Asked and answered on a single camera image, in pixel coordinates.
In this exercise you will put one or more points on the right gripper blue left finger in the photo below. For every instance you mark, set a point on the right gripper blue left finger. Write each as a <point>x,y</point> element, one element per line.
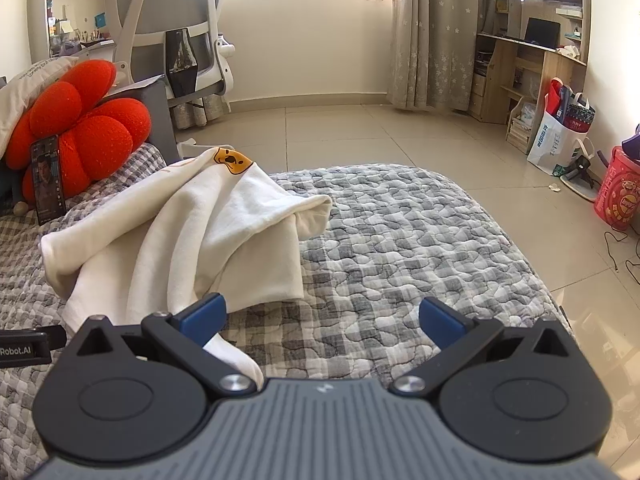
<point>180,339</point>

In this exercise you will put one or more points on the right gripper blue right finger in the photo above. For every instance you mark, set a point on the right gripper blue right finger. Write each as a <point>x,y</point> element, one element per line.
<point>461,341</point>

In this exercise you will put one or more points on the white bear print sweatshirt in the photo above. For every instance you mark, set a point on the white bear print sweatshirt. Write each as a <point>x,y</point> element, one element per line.
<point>191,228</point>

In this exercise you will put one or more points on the grey checked quilt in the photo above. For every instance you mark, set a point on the grey checked quilt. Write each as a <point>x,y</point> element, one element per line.
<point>396,234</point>

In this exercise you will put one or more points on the black smartphone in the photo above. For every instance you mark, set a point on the black smartphone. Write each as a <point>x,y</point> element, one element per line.
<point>47,180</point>

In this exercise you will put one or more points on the red bucket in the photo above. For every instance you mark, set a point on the red bucket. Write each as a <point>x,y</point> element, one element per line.
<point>618,198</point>

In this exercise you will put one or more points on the white blue paper bag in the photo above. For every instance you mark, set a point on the white blue paper bag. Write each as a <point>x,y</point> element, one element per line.
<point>556,147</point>

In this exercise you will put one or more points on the red flower cushion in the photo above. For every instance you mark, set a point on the red flower cushion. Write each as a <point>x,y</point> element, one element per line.
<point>95,137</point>

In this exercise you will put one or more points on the dark grey sofa armrest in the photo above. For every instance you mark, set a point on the dark grey sofa armrest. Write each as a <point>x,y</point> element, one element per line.
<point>152,93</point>

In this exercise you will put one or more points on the white printed pillow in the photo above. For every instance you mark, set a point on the white printed pillow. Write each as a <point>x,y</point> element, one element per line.
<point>21,92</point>

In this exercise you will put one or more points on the red bag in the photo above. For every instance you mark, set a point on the red bag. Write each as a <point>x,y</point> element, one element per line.
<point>554,95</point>

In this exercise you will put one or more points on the wooden desk shelf unit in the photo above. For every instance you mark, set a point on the wooden desk shelf unit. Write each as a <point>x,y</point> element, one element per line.
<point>511,76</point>

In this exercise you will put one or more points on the black monitor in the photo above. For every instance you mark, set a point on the black monitor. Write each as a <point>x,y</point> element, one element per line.
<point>543,33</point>

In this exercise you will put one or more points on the white grey office chair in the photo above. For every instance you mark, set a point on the white grey office chair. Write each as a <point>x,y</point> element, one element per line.
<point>180,42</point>

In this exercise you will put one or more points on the beige star curtain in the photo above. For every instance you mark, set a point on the beige star curtain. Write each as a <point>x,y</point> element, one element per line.
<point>432,53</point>

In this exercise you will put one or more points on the white bookshelf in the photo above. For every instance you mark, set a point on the white bookshelf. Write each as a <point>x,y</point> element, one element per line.
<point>50,23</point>

